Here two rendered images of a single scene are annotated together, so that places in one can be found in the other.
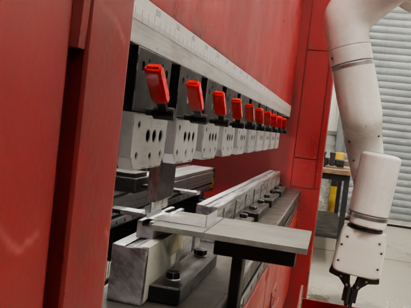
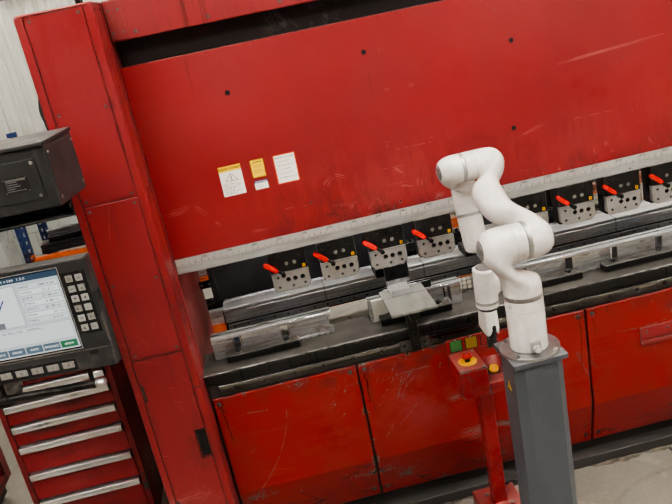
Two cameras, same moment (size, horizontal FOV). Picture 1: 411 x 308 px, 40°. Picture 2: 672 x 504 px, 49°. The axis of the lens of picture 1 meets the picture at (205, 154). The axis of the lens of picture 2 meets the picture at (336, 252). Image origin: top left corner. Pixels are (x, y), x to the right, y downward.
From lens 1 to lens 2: 2.78 m
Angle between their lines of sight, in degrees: 73
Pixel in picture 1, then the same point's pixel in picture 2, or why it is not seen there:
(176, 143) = (374, 262)
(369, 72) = (463, 222)
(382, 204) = (478, 296)
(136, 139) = (326, 271)
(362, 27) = (458, 197)
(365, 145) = not seen: hidden behind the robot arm
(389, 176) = (477, 282)
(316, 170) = not seen: outside the picture
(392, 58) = not seen: outside the picture
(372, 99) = (466, 238)
